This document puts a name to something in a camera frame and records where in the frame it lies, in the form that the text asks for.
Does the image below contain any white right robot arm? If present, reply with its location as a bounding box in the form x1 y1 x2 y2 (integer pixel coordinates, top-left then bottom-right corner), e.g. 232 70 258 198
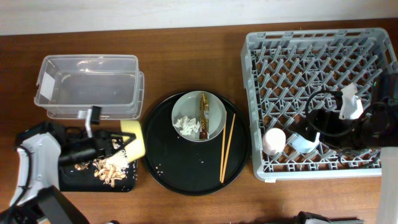
295 73 397 223

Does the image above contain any black cable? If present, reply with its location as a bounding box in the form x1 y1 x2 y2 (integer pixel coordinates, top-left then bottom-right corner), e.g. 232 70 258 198
304 90 383 170

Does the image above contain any clear plastic bin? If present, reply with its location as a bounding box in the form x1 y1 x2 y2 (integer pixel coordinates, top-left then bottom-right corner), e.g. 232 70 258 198
34 54 144 120

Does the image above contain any round black tray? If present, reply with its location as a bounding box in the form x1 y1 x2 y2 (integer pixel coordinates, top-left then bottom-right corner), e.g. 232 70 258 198
143 93 251 196

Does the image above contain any gold snack wrapper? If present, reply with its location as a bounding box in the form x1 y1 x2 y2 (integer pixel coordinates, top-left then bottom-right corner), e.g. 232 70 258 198
200 93 210 139

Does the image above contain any pile of food scraps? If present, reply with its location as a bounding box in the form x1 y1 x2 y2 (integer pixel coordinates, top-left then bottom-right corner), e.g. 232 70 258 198
74 139 135 188

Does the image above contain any blue plastic cup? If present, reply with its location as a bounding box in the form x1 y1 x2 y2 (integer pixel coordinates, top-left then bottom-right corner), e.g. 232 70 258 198
291 133 320 154

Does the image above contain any yellow bowl with food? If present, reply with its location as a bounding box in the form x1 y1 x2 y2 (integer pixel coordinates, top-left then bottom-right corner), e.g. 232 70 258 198
120 120 146 162

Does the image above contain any white tissue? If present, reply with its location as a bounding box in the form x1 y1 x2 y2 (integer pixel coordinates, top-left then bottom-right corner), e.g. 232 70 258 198
174 116 200 136

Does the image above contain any black base device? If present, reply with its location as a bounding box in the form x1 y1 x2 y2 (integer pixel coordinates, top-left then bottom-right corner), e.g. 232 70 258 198
292 212 364 224

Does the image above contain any pink plastic cup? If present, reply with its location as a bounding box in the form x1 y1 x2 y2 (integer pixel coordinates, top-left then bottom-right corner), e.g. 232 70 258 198
262 128 286 156

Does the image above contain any wooden chopstick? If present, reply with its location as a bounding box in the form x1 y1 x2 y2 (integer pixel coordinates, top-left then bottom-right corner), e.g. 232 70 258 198
219 121 226 183
222 114 236 184

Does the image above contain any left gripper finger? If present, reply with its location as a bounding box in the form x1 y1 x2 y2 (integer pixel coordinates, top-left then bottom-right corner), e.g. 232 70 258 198
109 132 136 139
111 136 136 156

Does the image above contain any grey plate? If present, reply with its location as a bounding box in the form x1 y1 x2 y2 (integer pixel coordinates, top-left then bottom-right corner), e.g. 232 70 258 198
171 91 226 142

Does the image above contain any black rectangular tray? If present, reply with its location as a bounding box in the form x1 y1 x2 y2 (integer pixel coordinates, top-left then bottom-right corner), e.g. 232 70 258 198
57 134 139 193

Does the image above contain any grey dishwasher rack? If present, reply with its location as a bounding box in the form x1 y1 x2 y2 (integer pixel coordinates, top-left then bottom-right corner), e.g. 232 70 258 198
241 28 397 182

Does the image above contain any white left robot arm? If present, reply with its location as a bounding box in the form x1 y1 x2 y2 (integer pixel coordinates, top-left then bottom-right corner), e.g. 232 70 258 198
1 120 145 223

